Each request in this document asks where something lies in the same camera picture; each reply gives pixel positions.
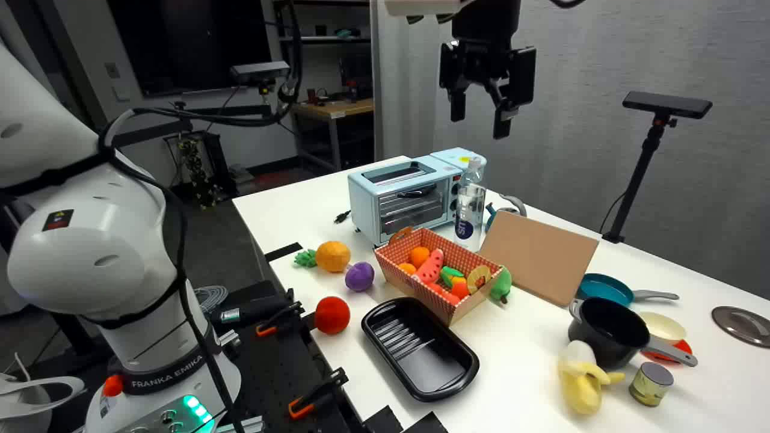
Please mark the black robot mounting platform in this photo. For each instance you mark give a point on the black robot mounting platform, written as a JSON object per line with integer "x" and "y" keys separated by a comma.
{"x": 273, "y": 376}

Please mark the black plastic tray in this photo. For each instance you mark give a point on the black plastic tray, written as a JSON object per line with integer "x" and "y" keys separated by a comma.
{"x": 419, "y": 351}

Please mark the yellow banana plush toy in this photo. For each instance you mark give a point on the yellow banana plush toy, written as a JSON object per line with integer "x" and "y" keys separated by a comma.
{"x": 581, "y": 384}

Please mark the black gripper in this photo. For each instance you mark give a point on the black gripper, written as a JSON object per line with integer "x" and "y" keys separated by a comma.
{"x": 487, "y": 39}

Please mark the orange pineapple plush toy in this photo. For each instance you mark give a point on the orange pineapple plush toy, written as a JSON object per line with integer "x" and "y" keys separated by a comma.
{"x": 332, "y": 256}

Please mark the clear plastic water bottle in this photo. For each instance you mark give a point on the clear plastic water bottle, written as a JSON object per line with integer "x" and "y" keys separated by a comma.
{"x": 469, "y": 201}

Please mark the light blue toaster oven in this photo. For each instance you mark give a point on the light blue toaster oven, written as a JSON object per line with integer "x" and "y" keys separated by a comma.
{"x": 400, "y": 195}

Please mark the wooden background desk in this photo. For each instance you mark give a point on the wooden background desk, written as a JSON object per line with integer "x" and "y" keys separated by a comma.
{"x": 332, "y": 112}

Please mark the brown cardboard sheet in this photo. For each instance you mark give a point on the brown cardboard sheet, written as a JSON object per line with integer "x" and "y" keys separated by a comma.
{"x": 540, "y": 258}

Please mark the black clamp orange tips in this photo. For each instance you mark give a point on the black clamp orange tips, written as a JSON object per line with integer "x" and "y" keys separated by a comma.
{"x": 277, "y": 319}
{"x": 313, "y": 396}

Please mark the white plate with red spatula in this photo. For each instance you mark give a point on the white plate with red spatula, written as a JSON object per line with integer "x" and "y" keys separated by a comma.
{"x": 667, "y": 330}

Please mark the small tin can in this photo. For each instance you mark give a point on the small tin can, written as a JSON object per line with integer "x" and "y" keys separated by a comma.
{"x": 650, "y": 385}

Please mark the black pot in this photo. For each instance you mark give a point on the black pot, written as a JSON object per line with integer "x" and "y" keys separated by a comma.
{"x": 610, "y": 330}

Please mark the teal frying pan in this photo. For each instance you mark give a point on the teal frying pan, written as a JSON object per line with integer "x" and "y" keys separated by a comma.
{"x": 605, "y": 290}

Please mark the purple plush fruit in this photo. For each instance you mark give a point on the purple plush fruit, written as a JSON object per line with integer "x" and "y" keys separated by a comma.
{"x": 359, "y": 278}

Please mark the watermelon slice plush toy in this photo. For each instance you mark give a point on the watermelon slice plush toy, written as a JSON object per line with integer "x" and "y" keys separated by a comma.
{"x": 431, "y": 269}

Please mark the black camera on boom arm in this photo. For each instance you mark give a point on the black camera on boom arm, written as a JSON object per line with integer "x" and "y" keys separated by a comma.
{"x": 261, "y": 73}

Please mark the green plush pear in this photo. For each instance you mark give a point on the green plush pear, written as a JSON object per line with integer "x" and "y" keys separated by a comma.
{"x": 502, "y": 287}

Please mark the black camera on tripod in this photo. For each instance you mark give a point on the black camera on tripod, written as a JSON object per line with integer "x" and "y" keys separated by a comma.
{"x": 665, "y": 104}

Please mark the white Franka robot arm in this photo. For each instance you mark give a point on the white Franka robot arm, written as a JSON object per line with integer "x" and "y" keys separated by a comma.
{"x": 96, "y": 241}

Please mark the green yellow plush vegetable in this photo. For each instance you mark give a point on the green yellow plush vegetable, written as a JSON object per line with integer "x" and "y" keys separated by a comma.
{"x": 449, "y": 275}

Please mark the yellow-orange plush orange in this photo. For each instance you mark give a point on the yellow-orange plush orange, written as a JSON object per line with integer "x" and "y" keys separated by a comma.
{"x": 419, "y": 256}

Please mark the red plush ball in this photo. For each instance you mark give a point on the red plush ball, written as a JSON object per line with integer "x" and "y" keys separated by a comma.
{"x": 331, "y": 317}

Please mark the orange checkered cardboard box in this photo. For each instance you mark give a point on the orange checkered cardboard box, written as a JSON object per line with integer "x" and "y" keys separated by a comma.
{"x": 424, "y": 301}

